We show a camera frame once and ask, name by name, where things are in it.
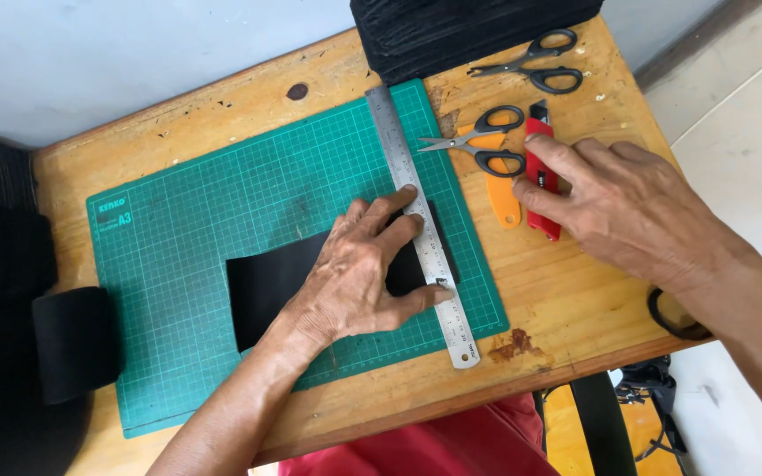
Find person's left hand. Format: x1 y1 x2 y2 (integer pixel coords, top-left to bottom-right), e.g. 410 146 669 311
280 184 455 351

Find person's right hand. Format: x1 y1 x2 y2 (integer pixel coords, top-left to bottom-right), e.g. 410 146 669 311
512 133 754 294

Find black fabric piece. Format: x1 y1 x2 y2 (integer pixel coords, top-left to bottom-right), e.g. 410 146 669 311
225 200 460 354

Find red utility knife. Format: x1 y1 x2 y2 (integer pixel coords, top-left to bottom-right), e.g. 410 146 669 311
524 99 562 242

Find steel ruler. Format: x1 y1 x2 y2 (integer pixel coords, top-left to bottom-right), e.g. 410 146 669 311
364 85 482 370

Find wooden table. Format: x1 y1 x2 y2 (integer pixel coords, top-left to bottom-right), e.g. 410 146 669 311
32 15 714 476

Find orange utility knife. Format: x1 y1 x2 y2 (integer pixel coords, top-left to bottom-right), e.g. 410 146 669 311
456 114 523 230

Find black elastic band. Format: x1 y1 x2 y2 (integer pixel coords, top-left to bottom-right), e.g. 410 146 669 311
647 287 714 342

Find green cutting mat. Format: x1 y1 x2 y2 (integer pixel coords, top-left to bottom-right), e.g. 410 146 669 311
85 78 511 440

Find all-black scissors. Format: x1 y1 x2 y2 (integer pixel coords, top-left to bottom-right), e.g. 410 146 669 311
467 28 585 95

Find person's red shorts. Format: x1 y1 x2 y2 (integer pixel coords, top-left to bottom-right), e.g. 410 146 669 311
278 393 560 476

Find black table leg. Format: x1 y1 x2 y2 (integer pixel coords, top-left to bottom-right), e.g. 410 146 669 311
569 372 640 476

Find stack of black fabric pieces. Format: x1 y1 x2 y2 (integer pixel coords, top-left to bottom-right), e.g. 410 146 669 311
349 0 605 87

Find black fabric roll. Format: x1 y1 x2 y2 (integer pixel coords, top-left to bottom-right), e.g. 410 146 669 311
31 286 124 406

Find silver-bladed black-handled scissors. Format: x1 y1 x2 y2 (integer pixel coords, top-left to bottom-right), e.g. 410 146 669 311
417 104 528 179

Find black strap bundle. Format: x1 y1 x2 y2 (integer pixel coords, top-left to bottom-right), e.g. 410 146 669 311
613 355 689 464

